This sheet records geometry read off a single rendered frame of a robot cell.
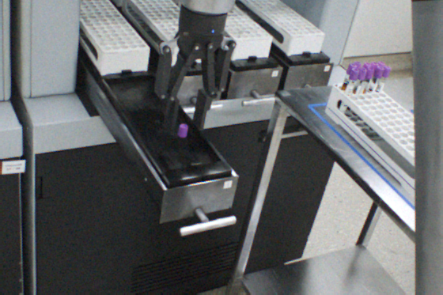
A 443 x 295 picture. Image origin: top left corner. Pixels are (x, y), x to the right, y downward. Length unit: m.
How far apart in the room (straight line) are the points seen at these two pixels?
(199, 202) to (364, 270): 0.81
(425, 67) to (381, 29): 3.08
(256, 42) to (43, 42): 0.46
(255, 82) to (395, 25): 2.21
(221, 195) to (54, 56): 0.45
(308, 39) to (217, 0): 0.56
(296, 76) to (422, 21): 1.07
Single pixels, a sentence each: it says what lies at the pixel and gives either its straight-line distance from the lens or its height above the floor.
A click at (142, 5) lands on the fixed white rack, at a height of 0.86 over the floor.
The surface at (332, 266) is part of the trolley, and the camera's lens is 1.68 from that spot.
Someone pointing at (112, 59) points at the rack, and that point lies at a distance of 1.20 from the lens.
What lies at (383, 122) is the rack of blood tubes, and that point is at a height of 0.88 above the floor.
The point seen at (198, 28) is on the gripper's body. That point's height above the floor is 1.03.
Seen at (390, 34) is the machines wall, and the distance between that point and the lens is 3.51.
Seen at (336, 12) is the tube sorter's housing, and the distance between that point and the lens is 1.54.
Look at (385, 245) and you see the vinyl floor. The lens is 2.27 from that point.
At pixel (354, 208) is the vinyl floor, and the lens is 2.39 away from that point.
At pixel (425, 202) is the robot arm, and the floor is 1.19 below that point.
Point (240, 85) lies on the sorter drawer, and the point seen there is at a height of 0.77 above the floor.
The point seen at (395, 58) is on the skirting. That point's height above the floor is 0.06.
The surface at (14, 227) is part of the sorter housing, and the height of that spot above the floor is 0.48.
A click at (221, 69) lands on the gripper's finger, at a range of 1.03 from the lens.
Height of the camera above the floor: 1.40
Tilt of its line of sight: 32 degrees down
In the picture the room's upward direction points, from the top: 12 degrees clockwise
